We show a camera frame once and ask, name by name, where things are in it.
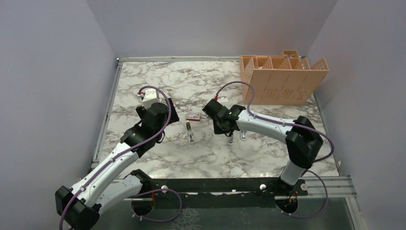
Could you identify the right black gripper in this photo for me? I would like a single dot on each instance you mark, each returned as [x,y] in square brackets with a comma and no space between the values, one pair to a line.
[218,130]

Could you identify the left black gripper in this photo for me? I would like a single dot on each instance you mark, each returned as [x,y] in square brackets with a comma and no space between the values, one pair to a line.
[174,117]

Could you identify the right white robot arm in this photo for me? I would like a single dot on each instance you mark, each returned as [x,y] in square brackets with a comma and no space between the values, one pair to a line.
[302,140]

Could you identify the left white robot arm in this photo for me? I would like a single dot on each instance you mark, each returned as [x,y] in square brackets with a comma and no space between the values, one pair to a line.
[81,205]

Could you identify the red white staple box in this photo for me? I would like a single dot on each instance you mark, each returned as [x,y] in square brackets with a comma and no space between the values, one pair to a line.
[193,117]

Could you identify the orange desk organizer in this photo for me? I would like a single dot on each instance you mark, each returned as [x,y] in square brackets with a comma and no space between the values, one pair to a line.
[287,79]

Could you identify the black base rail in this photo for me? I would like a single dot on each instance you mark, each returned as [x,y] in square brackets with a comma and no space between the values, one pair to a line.
[216,193]

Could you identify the aluminium table frame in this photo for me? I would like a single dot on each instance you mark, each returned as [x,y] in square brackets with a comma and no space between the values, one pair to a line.
[191,81]

